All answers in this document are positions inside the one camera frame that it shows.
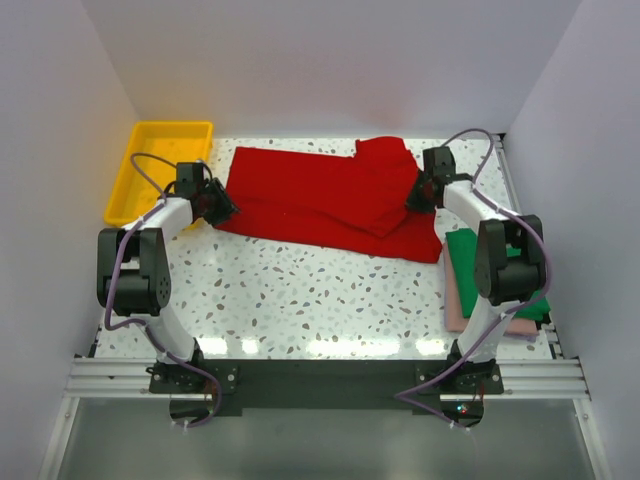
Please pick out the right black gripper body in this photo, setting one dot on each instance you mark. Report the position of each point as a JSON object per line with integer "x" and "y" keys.
{"x": 417, "y": 198}

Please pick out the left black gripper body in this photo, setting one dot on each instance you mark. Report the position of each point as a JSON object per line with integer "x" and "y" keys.
{"x": 201, "y": 192}

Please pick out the red t shirt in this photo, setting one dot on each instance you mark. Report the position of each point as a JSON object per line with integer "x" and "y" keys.
{"x": 354, "y": 203}

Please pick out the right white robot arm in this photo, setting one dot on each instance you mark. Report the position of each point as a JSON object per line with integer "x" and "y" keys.
{"x": 510, "y": 269}

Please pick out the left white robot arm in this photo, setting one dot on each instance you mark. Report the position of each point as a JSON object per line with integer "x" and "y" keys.
{"x": 133, "y": 273}

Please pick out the yellow plastic bin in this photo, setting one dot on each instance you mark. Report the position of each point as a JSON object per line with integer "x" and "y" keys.
{"x": 153, "y": 151}

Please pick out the green folded t shirt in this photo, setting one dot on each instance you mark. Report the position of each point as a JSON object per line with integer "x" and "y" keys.
{"x": 462, "y": 248}

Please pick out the pink folded t shirt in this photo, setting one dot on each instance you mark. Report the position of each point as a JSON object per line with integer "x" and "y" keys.
{"x": 454, "y": 322}

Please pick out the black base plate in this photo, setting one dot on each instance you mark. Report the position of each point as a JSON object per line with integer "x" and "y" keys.
{"x": 290, "y": 384}

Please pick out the aluminium frame rail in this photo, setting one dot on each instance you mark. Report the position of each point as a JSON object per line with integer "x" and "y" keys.
{"x": 522, "y": 379}

